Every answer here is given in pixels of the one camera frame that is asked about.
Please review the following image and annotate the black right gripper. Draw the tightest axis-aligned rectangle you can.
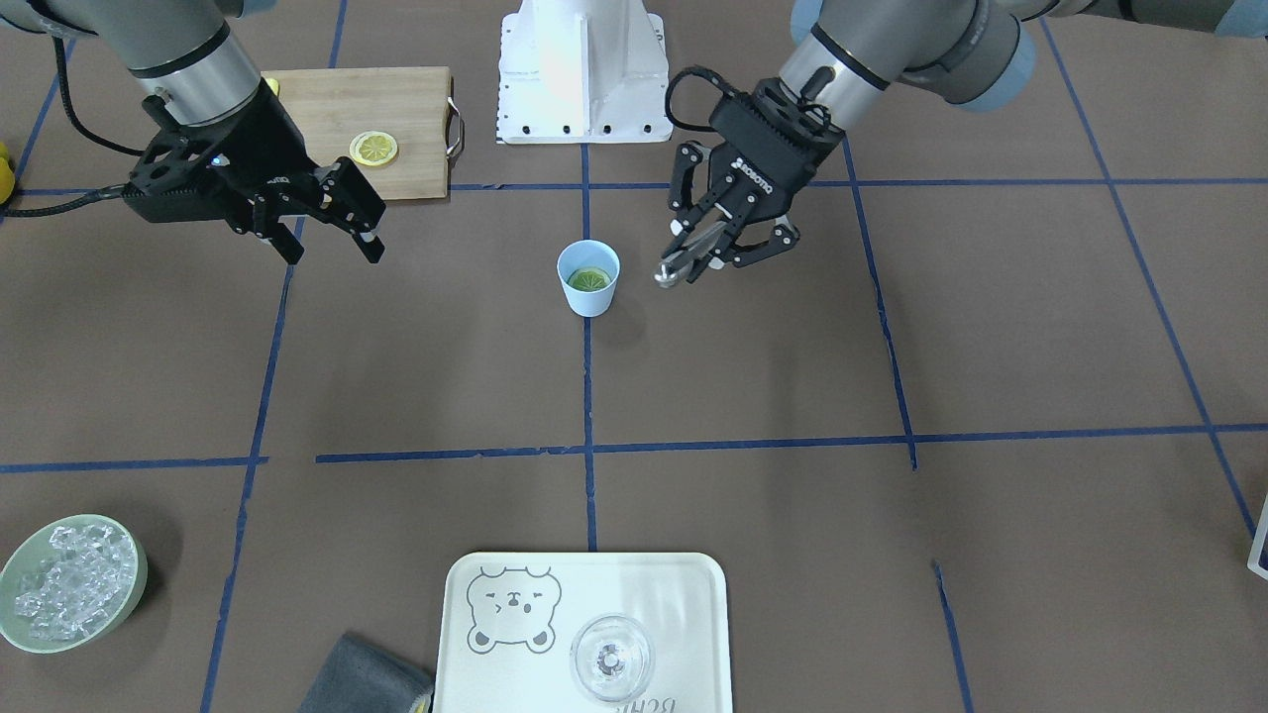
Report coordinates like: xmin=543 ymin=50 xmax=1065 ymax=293
xmin=122 ymin=79 xmax=385 ymax=265

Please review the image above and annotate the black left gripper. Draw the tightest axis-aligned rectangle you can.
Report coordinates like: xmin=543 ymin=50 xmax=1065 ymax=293
xmin=670 ymin=77 xmax=844 ymax=283

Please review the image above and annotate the yellow lemon slice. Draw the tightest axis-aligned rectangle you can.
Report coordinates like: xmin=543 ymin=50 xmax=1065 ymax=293
xmin=347 ymin=129 xmax=399 ymax=167

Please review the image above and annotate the steel muddler black tip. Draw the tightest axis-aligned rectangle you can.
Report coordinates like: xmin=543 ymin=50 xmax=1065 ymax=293
xmin=653 ymin=221 xmax=730 ymax=288

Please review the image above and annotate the green lime slice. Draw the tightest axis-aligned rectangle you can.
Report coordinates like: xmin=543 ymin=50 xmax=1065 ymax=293
xmin=566 ymin=266 xmax=612 ymax=293

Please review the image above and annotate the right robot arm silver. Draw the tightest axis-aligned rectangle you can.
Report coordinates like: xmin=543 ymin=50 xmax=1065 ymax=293
xmin=3 ymin=1 xmax=385 ymax=263

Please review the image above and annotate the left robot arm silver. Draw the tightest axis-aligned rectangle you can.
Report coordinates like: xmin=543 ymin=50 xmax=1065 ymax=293
xmin=654 ymin=1 xmax=1265 ymax=288

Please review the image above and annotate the light blue paper cup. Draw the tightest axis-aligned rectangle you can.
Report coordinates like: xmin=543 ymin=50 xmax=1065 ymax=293
xmin=555 ymin=240 xmax=621 ymax=318

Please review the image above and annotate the wooden cutting board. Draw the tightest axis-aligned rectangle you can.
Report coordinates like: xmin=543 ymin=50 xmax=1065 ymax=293
xmin=262 ymin=66 xmax=451 ymax=200

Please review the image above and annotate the green bowl of ice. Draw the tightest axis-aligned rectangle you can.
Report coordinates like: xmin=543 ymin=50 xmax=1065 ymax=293
xmin=1 ymin=514 xmax=150 ymax=655

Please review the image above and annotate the cream bear tray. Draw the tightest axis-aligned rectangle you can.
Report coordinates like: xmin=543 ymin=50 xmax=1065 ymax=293
xmin=432 ymin=552 xmax=734 ymax=712

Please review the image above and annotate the grey folded cloth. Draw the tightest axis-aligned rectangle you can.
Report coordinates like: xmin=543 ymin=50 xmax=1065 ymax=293
xmin=298 ymin=633 xmax=435 ymax=712

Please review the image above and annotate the clear wine glass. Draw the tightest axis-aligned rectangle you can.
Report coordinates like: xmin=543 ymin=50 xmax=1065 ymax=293
xmin=571 ymin=614 xmax=654 ymax=704

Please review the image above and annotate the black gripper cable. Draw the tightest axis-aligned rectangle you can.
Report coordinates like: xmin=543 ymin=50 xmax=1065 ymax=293
xmin=0 ymin=30 xmax=150 ymax=221

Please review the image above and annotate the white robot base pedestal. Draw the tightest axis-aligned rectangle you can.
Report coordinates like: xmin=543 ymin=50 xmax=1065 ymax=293
xmin=495 ymin=1 xmax=672 ymax=146

